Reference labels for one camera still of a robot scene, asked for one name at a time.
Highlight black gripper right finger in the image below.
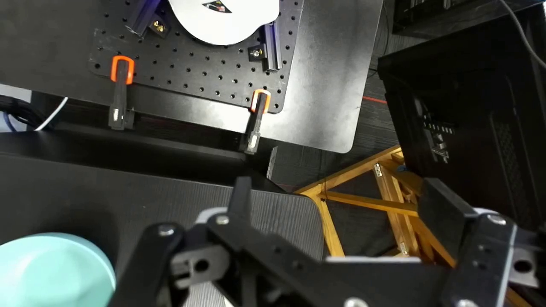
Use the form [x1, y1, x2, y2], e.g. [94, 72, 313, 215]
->
[418, 176, 480, 270]

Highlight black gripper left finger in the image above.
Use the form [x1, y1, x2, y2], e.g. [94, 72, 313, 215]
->
[227, 176, 328, 263]

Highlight teal blue bowl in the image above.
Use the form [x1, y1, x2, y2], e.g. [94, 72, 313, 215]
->
[0, 230, 118, 307]

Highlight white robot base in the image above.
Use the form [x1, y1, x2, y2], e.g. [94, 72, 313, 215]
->
[167, 0, 282, 48]

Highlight orange black clamp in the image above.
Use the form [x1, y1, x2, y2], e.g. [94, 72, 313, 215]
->
[243, 87, 273, 157]
[108, 53, 138, 131]

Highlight black monitor with label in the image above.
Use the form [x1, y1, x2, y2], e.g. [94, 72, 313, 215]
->
[377, 10, 546, 230]

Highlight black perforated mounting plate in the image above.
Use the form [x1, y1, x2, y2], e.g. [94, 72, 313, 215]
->
[87, 0, 306, 116]

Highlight blue metal base bracket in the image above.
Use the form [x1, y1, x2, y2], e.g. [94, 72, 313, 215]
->
[125, 0, 166, 36]
[260, 22, 282, 73]

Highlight white cable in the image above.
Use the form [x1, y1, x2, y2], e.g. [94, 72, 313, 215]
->
[499, 0, 546, 72]
[33, 94, 72, 133]

